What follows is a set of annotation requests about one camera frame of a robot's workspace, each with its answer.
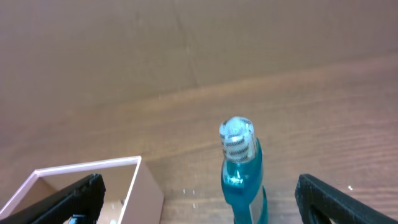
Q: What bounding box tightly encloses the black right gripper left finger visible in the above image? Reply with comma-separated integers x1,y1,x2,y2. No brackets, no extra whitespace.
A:
1,174,106,224

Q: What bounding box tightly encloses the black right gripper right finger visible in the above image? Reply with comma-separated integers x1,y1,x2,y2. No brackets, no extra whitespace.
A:
295,174,397,224

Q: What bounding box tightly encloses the white cardboard box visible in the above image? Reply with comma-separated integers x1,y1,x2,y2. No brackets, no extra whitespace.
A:
1,156,164,224

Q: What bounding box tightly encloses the blue mouthwash bottle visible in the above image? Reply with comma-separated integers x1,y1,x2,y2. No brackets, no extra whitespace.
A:
219,116,268,223

